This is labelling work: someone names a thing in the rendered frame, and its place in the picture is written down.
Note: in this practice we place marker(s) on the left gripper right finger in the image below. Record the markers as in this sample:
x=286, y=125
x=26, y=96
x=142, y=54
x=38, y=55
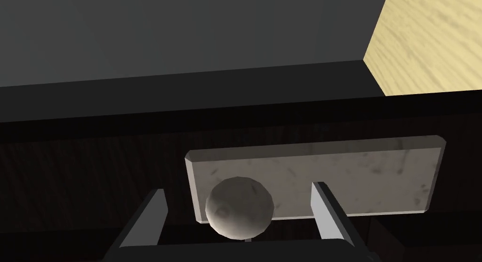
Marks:
x=327, y=213

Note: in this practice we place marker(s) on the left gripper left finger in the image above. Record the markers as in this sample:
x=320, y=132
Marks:
x=145, y=223

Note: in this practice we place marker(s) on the dark wood cabinet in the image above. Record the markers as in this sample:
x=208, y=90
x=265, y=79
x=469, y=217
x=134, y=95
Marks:
x=94, y=179

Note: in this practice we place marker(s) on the grey marble round knob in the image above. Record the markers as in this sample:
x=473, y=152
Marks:
x=239, y=208

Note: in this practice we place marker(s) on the grey marble drawer front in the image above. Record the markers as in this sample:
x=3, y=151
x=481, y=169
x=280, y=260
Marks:
x=350, y=181

